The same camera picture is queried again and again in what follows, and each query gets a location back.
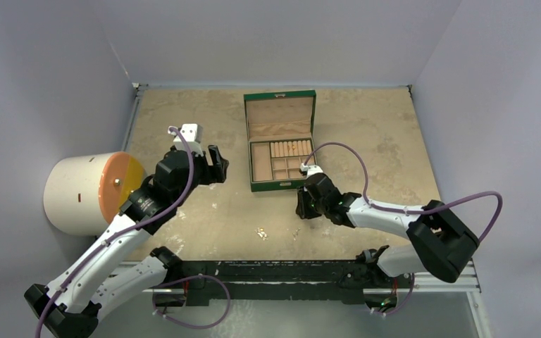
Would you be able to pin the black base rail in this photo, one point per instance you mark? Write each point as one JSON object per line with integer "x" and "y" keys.
{"x": 203, "y": 281}

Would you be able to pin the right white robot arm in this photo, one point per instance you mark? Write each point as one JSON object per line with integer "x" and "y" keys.
{"x": 440, "y": 243}

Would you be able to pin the aluminium frame rail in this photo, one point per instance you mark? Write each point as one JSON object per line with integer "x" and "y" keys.
{"x": 405, "y": 277}

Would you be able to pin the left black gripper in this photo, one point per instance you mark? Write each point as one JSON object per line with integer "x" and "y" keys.
{"x": 212, "y": 173}

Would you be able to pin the white cylinder orange face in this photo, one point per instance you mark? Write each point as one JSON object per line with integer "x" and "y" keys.
{"x": 83, "y": 194}

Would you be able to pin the gold earring cluster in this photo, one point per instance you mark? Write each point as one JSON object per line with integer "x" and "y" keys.
{"x": 261, "y": 233}

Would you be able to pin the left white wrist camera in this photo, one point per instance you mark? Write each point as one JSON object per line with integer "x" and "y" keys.
{"x": 187, "y": 138}

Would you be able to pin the green jewelry box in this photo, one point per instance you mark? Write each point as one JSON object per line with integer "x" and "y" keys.
{"x": 280, "y": 137}

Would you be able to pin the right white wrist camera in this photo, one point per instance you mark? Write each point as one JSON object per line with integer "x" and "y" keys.
{"x": 309, "y": 170}

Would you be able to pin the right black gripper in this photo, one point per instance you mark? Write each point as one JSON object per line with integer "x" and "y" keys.
{"x": 305, "y": 205}

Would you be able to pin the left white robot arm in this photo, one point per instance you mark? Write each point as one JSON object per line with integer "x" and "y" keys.
{"x": 75, "y": 302}

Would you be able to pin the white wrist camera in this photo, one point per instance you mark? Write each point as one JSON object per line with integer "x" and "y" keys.
{"x": 309, "y": 170}
{"x": 187, "y": 138}

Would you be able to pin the green jewelry tray insert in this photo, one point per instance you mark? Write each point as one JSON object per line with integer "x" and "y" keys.
{"x": 278, "y": 160}

